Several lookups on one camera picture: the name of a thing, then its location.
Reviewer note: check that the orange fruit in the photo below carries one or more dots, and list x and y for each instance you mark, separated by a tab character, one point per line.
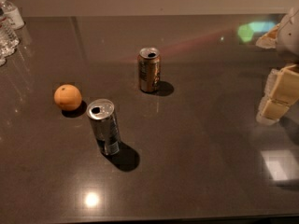
68	97

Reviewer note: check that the white label plastic bottle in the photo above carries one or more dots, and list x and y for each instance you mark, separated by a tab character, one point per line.
12	13

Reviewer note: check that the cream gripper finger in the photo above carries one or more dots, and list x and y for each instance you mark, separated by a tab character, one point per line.
268	40

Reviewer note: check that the silver soda can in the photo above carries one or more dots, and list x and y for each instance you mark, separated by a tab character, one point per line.
102	116

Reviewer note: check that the clear plastic water bottle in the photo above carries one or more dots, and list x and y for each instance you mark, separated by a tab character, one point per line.
8	38

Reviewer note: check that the orange soda can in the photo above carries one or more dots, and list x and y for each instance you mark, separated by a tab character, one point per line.
149	68

